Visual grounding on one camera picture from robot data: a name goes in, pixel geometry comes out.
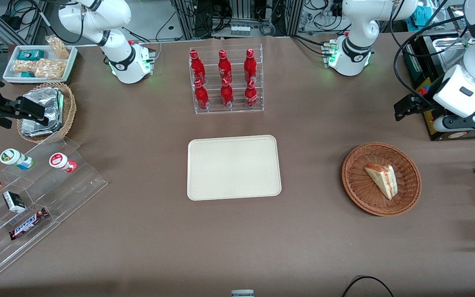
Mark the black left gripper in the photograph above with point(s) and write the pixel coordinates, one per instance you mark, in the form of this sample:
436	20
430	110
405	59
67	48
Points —
426	104

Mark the red cola bottle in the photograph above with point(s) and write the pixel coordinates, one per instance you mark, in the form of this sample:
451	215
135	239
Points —
224	68
198	68
226	95
201	97
250	96
250	66

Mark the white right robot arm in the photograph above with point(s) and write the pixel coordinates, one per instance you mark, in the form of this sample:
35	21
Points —
118	53

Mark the small grey device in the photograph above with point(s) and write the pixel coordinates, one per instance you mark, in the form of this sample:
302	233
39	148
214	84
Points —
242	293

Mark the red lid yogurt cup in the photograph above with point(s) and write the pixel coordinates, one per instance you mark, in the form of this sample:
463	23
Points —
61	161

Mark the black food warmer appliance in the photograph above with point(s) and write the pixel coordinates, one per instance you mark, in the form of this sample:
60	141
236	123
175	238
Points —
421	68

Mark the snickers chocolate bar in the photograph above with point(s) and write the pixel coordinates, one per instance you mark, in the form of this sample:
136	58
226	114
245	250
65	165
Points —
28	224

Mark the triangular sandwich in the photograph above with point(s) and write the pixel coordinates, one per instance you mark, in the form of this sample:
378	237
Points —
382	179

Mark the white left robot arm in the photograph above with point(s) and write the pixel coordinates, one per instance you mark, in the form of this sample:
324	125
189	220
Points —
355	45

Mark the clear bag of puffed snacks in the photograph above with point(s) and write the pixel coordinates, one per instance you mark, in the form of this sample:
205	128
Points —
58	47
51	69
24	66

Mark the brown round wicker basket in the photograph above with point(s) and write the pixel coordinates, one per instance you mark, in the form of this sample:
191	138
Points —
361	187

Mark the green lid yogurt cup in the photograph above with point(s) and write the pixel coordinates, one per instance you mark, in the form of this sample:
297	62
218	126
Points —
12	157

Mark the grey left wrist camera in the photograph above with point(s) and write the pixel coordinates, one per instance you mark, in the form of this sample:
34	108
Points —
454	123

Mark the small black white box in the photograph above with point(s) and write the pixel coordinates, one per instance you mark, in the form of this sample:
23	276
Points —
14	202

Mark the teal snack box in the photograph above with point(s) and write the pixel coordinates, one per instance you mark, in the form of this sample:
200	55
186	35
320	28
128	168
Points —
27	74
30	55

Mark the silver foil wrapped packages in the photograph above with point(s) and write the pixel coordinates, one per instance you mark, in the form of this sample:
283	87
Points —
48	105

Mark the beige plastic tray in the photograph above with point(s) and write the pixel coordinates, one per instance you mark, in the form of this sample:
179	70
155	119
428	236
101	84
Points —
233	167

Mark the teal crumpled bag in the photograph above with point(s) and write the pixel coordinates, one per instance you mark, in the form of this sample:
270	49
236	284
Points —
421	15

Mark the clear acrylic tiered stand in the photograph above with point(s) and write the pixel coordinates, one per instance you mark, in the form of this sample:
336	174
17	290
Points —
68	194

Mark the clear acrylic bottle rack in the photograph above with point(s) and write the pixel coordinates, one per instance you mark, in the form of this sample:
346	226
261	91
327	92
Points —
233	111

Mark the steel warmer pan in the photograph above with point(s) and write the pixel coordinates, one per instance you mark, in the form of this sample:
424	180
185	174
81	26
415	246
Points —
447	43

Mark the tan deep wicker basket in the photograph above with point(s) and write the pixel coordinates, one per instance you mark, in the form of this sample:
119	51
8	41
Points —
69	109

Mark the white rectangular snack tray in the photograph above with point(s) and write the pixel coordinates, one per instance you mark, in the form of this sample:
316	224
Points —
72	62

